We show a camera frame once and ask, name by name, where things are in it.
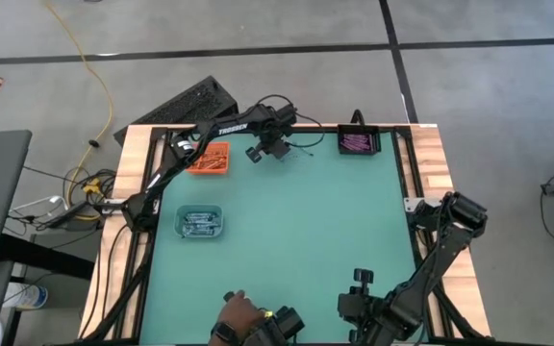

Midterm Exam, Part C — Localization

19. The person's hand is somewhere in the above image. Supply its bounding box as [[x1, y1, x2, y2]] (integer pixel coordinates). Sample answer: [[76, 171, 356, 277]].
[[207, 289, 266, 346]]

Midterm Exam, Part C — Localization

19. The black perforated metal box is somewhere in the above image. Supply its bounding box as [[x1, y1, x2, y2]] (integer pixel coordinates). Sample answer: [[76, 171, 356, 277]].
[[113, 75, 241, 147]]

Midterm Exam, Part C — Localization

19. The black diagonal support strut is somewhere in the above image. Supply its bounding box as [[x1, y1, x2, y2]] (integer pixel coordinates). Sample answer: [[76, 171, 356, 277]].
[[82, 271, 148, 340], [433, 283, 483, 340]]

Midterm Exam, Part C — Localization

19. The thick yellow hanging cord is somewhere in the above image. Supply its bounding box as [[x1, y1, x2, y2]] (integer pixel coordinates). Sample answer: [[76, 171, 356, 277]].
[[43, 0, 114, 209]]

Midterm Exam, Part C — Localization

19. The black floor cable bundle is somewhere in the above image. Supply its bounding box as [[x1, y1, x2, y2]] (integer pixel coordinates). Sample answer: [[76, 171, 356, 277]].
[[5, 165, 119, 251]]

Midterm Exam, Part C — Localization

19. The white blue plastic bottle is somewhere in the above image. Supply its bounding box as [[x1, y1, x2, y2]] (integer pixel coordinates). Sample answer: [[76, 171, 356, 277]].
[[2, 282, 50, 311]]

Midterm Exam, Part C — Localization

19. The orange plastic basket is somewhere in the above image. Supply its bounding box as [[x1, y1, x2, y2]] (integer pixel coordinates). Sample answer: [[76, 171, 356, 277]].
[[185, 141, 232, 175]]

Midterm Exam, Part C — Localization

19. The light wooden table board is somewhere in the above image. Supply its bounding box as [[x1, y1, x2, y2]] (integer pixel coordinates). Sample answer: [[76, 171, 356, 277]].
[[409, 123, 492, 337], [78, 123, 167, 340]]

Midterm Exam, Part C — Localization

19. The black wrist watch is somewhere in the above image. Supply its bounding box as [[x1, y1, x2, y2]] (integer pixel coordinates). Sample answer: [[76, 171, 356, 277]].
[[210, 320, 241, 345]]

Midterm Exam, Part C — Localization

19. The black table side rail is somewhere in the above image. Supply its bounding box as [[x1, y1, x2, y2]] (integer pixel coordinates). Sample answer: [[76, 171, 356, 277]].
[[113, 129, 170, 340], [390, 127, 451, 340]]

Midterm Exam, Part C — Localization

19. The teal plastic bin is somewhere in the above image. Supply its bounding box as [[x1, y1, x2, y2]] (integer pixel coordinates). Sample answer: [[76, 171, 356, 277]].
[[174, 205, 225, 240]]

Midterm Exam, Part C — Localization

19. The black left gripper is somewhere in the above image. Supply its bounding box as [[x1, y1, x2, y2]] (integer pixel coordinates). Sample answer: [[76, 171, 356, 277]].
[[244, 106, 300, 164]]

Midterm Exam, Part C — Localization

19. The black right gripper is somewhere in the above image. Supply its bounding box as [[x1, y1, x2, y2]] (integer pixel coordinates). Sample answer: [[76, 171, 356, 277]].
[[338, 267, 411, 345]]

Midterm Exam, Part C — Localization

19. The black desk leg bar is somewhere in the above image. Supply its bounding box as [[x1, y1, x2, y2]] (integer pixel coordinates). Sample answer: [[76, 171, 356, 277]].
[[0, 233, 96, 281]]

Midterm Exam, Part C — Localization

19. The black plastic mesh basket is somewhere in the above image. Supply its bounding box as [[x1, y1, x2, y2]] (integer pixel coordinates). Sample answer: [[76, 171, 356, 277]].
[[337, 123, 383, 156]]

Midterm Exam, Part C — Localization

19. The white floor cable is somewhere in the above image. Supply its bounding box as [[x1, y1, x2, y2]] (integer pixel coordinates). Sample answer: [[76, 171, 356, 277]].
[[10, 194, 66, 212]]

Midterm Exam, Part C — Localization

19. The black table edge rail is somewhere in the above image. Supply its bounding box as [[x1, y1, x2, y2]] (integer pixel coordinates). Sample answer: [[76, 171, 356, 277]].
[[150, 125, 413, 136]]

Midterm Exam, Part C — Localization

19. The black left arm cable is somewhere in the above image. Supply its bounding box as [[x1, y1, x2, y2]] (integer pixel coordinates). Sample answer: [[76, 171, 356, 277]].
[[255, 93, 327, 158]]

